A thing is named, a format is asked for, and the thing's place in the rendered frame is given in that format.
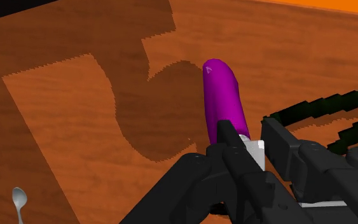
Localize purple-handled white-bladed tool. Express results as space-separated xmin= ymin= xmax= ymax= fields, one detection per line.
xmin=202 ymin=58 xmax=266 ymax=172

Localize silver spoon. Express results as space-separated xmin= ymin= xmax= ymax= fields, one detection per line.
xmin=12 ymin=186 xmax=28 ymax=224

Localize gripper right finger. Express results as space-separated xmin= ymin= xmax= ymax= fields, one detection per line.
xmin=260 ymin=117 xmax=358 ymax=224

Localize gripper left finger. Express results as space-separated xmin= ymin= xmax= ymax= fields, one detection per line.
xmin=120 ymin=119 xmax=276 ymax=224

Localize dark green tongs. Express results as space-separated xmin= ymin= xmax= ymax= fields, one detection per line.
xmin=262 ymin=83 xmax=358 ymax=156

